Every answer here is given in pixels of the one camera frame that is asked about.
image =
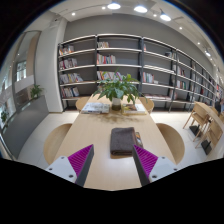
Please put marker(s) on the green potted plant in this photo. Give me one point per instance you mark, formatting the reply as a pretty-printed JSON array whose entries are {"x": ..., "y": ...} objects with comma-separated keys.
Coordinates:
[{"x": 116, "y": 87}]

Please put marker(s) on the yellow-green book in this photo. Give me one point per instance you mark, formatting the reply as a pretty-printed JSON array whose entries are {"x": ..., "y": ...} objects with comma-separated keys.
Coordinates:
[{"x": 135, "y": 108}]

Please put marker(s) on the zigzag striped brown towel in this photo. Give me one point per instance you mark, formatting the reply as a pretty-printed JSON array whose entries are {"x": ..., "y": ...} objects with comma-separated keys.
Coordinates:
[{"x": 122, "y": 140}]

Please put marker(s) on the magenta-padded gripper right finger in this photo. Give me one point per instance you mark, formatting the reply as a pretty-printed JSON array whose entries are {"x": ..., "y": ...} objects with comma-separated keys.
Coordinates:
[{"x": 161, "y": 166}]

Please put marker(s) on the small background potted plant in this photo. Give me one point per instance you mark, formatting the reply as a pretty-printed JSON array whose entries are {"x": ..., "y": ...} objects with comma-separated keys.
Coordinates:
[{"x": 36, "y": 90}]

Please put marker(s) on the ceiling lights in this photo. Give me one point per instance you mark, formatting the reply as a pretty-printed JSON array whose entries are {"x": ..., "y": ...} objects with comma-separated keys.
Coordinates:
[{"x": 114, "y": 5}]

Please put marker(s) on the white and blue book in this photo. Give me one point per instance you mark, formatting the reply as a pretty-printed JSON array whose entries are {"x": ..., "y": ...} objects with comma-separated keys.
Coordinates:
[{"x": 95, "y": 107}]

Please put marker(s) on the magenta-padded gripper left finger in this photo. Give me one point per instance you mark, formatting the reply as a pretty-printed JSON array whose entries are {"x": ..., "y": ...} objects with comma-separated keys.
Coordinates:
[{"x": 63, "y": 168}]

